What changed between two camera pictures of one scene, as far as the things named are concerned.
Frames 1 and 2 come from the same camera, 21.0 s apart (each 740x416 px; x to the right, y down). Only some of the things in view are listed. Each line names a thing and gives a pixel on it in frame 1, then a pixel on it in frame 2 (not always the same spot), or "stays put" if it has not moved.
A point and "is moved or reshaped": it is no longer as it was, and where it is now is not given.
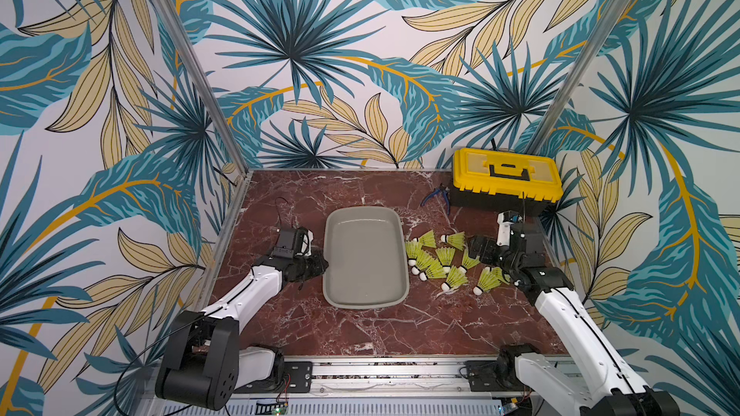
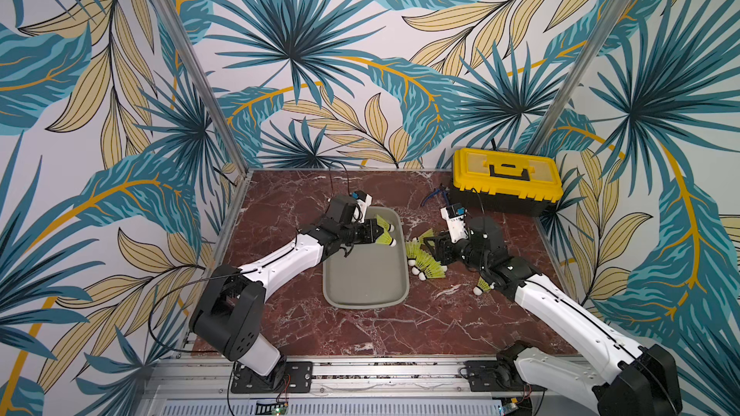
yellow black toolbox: (504, 179) stays put
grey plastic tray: (367, 258) stays put
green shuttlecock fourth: (427, 240) stays put
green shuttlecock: (445, 255) is moved or reshaped
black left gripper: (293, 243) to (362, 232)
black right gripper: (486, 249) to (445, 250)
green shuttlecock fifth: (411, 252) stays put
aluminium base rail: (394, 386) stays put
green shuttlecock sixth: (423, 260) stays put
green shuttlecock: (456, 240) is moved or reshaped
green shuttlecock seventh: (435, 271) stays put
